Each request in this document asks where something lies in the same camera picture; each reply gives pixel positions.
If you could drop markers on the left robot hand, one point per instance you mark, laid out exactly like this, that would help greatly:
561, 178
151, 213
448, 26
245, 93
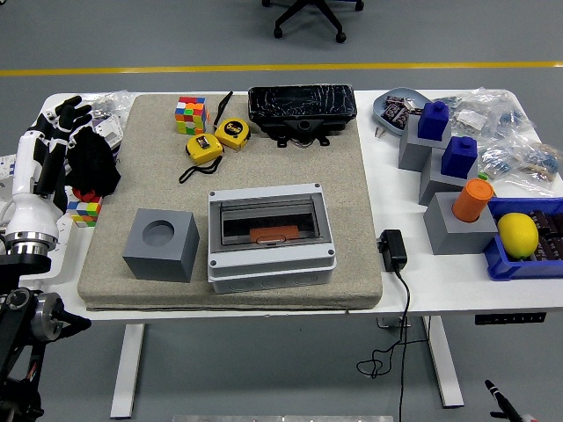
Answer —
33, 215

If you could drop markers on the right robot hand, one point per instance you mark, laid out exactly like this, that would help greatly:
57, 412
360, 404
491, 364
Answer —
506, 404

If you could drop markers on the orange cylinder battery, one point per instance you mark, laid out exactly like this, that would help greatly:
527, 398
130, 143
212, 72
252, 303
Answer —
473, 200
272, 232

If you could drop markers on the grey junction box clear lid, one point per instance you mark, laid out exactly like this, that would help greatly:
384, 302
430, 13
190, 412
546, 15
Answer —
272, 264

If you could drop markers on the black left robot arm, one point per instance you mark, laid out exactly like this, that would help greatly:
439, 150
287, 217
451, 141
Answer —
22, 264

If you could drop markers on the small colourful puzzle cube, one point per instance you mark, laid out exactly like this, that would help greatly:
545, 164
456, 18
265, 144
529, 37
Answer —
84, 214

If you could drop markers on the white circuit breaker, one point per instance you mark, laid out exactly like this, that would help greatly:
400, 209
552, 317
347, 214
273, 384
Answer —
6, 169

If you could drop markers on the white power strip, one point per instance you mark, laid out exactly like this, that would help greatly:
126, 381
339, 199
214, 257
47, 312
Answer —
56, 264

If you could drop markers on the red object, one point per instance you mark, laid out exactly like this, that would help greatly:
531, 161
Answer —
83, 195

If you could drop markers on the white table leg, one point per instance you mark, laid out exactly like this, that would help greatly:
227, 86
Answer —
127, 373
444, 365

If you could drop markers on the black cloth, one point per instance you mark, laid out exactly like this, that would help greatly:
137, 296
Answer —
99, 167

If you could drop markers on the black table control panel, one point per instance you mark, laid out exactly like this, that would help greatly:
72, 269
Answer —
510, 318

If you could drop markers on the blue plastic bin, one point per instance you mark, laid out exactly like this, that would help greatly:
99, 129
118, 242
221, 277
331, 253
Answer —
506, 268

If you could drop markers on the grey block with round hole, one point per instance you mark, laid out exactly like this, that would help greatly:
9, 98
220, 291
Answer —
457, 233
163, 264

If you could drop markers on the clear bag of parts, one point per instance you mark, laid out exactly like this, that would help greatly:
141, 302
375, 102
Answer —
543, 169
501, 158
114, 101
479, 114

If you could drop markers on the yellow lemon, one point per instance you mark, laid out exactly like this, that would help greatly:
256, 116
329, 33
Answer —
518, 235

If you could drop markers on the dark components pile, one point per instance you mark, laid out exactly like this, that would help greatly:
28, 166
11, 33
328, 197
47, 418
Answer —
550, 237

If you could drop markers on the large colourful puzzle cube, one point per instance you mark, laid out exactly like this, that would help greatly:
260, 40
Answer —
191, 116

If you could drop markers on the black power adapter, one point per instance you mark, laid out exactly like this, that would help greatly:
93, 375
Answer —
393, 250

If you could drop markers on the yellow tape measure round label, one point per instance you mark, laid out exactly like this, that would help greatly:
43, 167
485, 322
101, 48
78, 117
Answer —
233, 132

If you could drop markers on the grey block holder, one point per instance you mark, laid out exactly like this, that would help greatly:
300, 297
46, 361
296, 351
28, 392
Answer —
435, 189
413, 151

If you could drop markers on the small green part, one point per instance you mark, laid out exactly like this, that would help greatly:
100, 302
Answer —
484, 176

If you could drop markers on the blue block with knob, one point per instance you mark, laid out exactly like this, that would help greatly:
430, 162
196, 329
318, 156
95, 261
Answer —
459, 158
433, 123

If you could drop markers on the grey-brown mat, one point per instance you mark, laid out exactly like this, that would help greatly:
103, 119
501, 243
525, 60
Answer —
347, 176

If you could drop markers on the black film-wrapped device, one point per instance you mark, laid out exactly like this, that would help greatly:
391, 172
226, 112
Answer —
299, 105

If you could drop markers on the small metal clips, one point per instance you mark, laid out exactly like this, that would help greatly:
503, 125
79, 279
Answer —
380, 132

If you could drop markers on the dark patterned component packet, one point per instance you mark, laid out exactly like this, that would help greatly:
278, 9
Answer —
396, 116

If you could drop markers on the blue-grey dish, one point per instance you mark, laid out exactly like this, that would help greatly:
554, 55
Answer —
380, 107

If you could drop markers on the black office chair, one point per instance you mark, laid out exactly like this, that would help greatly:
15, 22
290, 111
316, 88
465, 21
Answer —
310, 13

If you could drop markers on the white switch panel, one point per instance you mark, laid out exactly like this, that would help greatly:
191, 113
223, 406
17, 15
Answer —
110, 132

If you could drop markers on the metal bracket under table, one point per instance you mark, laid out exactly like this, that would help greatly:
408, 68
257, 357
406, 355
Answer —
389, 323

